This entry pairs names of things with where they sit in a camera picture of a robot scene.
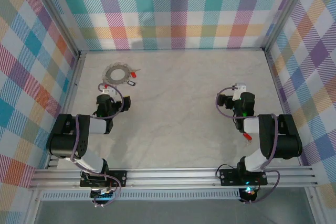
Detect large metal keyring with keys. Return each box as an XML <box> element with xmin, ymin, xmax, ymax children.
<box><xmin>103</xmin><ymin>62</ymin><xmax>133</xmax><ymax>86</ymax></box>

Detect left controller board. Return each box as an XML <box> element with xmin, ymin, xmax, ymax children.
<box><xmin>90</xmin><ymin>187</ymin><xmax>117</xmax><ymax>201</ymax></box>

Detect controller board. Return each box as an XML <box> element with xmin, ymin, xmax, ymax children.
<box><xmin>90</xmin><ymin>187</ymin><xmax>117</xmax><ymax>201</ymax></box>
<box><xmin>239</xmin><ymin>186</ymin><xmax>257</xmax><ymax>203</ymax></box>

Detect right controller board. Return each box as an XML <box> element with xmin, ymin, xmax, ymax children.
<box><xmin>239</xmin><ymin>186</ymin><xmax>257</xmax><ymax>203</ymax></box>

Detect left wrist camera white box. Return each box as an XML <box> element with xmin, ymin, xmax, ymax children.
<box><xmin>101</xmin><ymin>86</ymin><xmax>117</xmax><ymax>96</ymax></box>

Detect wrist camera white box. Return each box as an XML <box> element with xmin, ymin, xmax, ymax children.
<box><xmin>234</xmin><ymin>82</ymin><xmax>247</xmax><ymax>101</ymax></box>
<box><xmin>101</xmin><ymin>86</ymin><xmax>117</xmax><ymax>96</ymax></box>

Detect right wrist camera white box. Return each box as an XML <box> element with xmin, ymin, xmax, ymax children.
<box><xmin>234</xmin><ymin>82</ymin><xmax>247</xmax><ymax>101</ymax></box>

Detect aluminium frame side rail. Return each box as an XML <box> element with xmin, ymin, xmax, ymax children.
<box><xmin>44</xmin><ymin>52</ymin><xmax>87</xmax><ymax>169</ymax></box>
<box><xmin>264</xmin><ymin>50</ymin><xmax>305</xmax><ymax>168</ymax></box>

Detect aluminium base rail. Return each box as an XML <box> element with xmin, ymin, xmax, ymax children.
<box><xmin>28</xmin><ymin>167</ymin><xmax>319</xmax><ymax>191</ymax></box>

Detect aluminium frame post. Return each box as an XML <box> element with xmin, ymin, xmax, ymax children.
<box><xmin>263</xmin><ymin>0</ymin><xmax>314</xmax><ymax>51</ymax></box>
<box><xmin>30</xmin><ymin>0</ymin><xmax>81</xmax><ymax>57</ymax></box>

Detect slotted grey cable duct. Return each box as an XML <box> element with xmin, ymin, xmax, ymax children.
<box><xmin>39</xmin><ymin>191</ymin><xmax>242</xmax><ymax>201</ymax></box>

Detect aluminium frame leg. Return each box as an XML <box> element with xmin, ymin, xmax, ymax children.
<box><xmin>25</xmin><ymin>189</ymin><xmax>41</xmax><ymax>224</ymax></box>
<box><xmin>306</xmin><ymin>187</ymin><xmax>325</xmax><ymax>224</ymax></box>

